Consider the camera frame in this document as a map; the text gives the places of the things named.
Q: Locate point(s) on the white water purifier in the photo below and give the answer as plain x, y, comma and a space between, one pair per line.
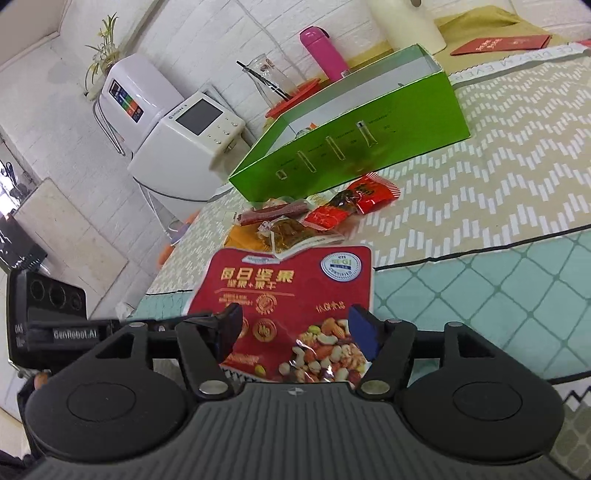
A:
138, 83

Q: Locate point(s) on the red and dark snack packet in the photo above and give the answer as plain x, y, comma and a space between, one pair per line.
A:
364, 190

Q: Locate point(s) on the red orange snack packet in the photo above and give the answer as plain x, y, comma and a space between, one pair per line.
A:
332, 215

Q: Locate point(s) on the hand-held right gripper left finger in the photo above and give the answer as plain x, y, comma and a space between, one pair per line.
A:
231, 323

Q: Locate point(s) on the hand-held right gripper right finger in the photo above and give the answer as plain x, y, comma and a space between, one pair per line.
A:
362, 330

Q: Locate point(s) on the pink insulated bottle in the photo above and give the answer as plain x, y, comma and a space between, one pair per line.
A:
323, 53

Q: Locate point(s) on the green cardboard box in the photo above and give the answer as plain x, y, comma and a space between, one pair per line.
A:
369, 120

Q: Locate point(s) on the clear packet of brown strips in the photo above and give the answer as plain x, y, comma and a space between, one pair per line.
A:
295, 233

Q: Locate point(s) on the beige marble slab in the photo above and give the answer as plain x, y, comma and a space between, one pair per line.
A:
69, 230

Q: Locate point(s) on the red plastic basket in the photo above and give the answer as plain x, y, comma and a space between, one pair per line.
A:
300, 92

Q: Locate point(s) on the red envelope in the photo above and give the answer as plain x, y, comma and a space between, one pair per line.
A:
498, 45

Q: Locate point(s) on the glass carafe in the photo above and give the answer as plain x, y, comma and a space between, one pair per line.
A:
270, 76

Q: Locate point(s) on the person's left hand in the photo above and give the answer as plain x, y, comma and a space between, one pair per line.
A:
40, 381

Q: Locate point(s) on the black straws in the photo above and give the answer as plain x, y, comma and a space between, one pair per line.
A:
263, 76

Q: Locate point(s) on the cream thermos jug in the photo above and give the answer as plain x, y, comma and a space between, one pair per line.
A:
406, 23

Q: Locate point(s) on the white water dispenser with screen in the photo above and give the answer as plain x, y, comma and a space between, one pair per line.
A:
175, 157

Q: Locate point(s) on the potted green plant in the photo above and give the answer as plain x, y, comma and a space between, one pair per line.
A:
108, 50

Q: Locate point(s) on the red mixed nuts bag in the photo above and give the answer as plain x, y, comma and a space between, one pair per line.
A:
277, 286

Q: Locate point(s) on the orange plastic basin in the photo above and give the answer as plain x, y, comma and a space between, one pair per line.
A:
162, 256

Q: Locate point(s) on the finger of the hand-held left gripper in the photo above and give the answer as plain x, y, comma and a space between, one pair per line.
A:
159, 326

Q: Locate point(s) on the red sausage stick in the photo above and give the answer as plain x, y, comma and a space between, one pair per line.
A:
272, 214

